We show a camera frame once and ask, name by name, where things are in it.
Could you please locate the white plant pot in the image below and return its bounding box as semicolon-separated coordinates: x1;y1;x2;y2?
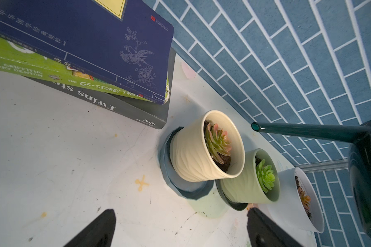
268;167;325;233

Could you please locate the terracotta pink pot saucer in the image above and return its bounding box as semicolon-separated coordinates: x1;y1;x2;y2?
246;203;259;211

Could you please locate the bright green succulent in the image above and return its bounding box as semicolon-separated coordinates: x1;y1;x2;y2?
256;158;276;193

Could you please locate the cream ribbed plant pot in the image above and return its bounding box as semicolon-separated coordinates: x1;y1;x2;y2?
170;110;245;182

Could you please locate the pink green succulent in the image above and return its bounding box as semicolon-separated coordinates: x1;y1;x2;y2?
204;121;232;170

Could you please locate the blue grey pot saucer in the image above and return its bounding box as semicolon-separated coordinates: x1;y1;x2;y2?
158;127;214;200

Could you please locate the aluminium right corner post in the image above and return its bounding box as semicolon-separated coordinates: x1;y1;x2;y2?
298;159;348;173

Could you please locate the light green plant pot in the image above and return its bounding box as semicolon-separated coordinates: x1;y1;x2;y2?
221;149;280;204

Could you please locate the dark blue Chinese book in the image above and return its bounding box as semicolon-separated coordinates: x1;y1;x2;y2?
0;1;174;105

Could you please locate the dark green watering can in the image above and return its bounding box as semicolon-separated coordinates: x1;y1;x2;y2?
251;120;371;238

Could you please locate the green Treehouse paperback book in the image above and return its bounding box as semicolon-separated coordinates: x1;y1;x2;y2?
0;30;171;104

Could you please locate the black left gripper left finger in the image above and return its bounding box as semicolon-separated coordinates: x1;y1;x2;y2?
65;209;116;247

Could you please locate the dark green round saucer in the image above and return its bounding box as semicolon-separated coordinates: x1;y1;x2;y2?
215;180;248;212

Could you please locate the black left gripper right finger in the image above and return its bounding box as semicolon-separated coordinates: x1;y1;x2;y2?
247;207;302;247

